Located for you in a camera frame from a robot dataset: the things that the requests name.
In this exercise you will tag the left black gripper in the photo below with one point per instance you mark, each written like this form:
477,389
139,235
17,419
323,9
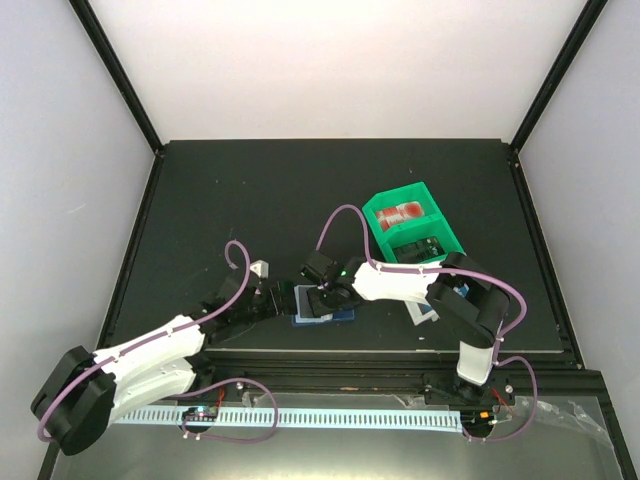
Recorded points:
275,308

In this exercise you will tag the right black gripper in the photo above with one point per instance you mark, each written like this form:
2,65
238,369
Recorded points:
319,309

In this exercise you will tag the blue card holder wallet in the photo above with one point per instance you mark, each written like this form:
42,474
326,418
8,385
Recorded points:
305,317

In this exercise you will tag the red white card stack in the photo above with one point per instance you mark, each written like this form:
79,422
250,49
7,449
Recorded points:
395,215

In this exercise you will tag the green bin with red cards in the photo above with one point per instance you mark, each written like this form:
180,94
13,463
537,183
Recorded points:
408,193

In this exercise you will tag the green bin with black cards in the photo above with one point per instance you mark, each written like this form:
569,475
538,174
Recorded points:
416,229

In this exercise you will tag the white bin with blue cards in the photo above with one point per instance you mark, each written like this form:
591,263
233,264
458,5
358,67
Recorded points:
415,315

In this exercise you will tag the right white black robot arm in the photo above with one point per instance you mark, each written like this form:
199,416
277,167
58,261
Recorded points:
471,303

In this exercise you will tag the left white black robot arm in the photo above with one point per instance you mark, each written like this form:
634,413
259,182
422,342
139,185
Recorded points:
87,392

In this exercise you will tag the black vip card stack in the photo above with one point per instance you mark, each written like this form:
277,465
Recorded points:
419,251

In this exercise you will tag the blue vip card stack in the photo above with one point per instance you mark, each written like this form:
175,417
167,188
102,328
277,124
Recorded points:
427,309

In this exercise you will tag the left small circuit board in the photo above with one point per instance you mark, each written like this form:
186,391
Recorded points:
201,414

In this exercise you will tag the small circuit board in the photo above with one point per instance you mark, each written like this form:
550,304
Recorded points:
484,417
201,414

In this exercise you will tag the right small circuit board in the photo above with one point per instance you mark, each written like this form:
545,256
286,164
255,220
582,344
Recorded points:
484,417

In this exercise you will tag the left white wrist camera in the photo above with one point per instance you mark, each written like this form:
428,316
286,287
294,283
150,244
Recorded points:
260,268

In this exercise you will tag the white slotted cable duct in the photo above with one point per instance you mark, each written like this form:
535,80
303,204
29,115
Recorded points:
303,418

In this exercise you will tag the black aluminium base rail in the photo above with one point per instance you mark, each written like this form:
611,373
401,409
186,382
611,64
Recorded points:
435,381

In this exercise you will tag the left black frame post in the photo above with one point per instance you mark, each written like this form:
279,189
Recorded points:
103,47

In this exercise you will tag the black frame post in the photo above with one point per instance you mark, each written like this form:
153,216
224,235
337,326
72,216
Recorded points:
572,45
103,47

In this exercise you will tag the right black frame post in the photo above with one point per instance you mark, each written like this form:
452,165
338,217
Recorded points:
572,45

